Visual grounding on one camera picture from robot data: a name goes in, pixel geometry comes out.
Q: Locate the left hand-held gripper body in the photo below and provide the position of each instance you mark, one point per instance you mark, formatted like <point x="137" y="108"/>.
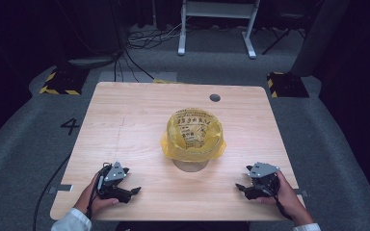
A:
<point x="112" y="189"/>

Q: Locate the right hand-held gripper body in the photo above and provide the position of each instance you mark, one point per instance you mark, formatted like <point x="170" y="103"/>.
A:
<point x="265" y="183"/>

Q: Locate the clear plastic bin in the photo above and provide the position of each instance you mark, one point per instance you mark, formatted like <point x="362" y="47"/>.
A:
<point x="190" y="165"/>

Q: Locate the yellow plastic bag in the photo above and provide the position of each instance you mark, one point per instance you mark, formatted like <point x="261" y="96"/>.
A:
<point x="192" y="134"/>

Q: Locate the person's right hand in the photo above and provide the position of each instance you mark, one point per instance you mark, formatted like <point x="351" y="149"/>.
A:
<point x="285" y="199"/>

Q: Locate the person's left hand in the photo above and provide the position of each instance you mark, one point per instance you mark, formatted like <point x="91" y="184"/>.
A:
<point x="88" y="200"/>

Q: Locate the person's dark lap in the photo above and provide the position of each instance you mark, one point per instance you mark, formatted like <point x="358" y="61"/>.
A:
<point x="186" y="226"/>

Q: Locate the black yellow striped base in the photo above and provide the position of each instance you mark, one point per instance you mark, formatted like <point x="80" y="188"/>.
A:
<point x="65" y="82"/>
<point x="287" y="85"/>

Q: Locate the grey round stand base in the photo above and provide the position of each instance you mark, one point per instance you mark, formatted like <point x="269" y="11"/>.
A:
<point x="93" y="61"/>

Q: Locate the black tripod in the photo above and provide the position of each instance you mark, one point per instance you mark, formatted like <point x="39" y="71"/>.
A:
<point x="284" y="35"/>

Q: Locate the grey column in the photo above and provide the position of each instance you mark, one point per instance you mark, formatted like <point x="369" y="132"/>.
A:
<point x="319" y="35"/>

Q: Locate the grey table bracket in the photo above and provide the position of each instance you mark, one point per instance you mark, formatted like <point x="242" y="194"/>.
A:
<point x="61" y="188"/>
<point x="303" y="193"/>

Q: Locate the white desk frame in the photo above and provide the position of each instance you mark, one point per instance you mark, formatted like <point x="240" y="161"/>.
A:
<point x="218" y="9"/>

